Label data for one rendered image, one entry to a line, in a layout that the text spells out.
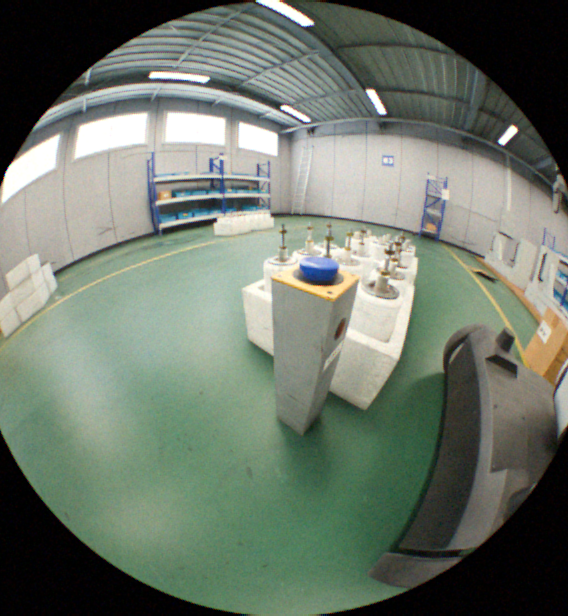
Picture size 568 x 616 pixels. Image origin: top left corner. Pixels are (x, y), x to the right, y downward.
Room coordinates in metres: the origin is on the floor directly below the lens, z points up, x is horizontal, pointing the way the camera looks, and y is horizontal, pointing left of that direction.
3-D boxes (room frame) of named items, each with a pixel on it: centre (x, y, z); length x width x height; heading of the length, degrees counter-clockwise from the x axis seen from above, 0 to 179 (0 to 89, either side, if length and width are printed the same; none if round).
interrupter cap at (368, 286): (0.28, -0.18, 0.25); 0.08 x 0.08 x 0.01
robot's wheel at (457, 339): (0.20, -0.54, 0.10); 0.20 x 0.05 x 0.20; 51
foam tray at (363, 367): (0.44, -0.16, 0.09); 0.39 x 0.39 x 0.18; 50
